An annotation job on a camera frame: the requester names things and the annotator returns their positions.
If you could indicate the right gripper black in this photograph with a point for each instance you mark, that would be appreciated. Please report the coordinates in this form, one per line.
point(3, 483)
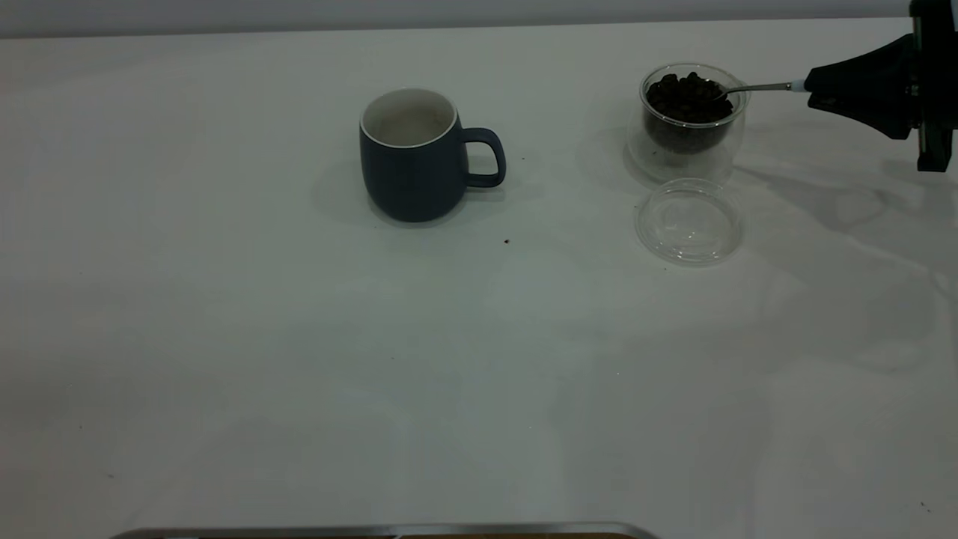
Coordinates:
point(935, 82)

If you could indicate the dark blue ceramic mug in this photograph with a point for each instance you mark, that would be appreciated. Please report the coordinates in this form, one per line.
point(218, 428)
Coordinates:
point(419, 180)

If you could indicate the pile of coffee beans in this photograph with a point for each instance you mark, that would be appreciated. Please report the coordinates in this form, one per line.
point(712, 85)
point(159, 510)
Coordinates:
point(688, 101)

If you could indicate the clear glass saucer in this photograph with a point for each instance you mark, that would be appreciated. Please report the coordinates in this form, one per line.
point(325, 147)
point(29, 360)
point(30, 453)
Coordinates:
point(688, 224)

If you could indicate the metal edge strip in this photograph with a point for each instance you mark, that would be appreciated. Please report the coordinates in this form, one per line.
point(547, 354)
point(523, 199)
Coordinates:
point(374, 531)

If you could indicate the clear double-wall glass cup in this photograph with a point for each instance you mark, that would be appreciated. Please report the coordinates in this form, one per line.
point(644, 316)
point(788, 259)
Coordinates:
point(685, 157)

